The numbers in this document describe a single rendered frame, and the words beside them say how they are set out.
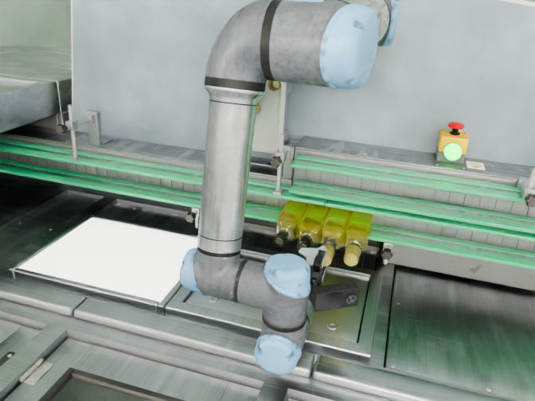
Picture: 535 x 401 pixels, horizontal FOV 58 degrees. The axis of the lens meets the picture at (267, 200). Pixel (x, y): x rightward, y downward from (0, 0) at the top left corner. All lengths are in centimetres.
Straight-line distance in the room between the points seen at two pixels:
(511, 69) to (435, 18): 23
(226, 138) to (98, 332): 58
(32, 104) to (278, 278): 117
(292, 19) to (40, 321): 85
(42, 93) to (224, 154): 109
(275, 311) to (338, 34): 43
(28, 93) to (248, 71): 109
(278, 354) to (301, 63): 46
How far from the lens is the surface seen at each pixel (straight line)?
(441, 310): 132
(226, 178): 76
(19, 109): 169
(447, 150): 133
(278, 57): 71
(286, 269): 77
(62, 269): 133
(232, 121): 75
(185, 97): 156
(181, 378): 105
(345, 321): 114
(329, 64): 69
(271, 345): 81
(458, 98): 141
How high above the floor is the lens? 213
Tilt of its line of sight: 62 degrees down
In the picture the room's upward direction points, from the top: 143 degrees counter-clockwise
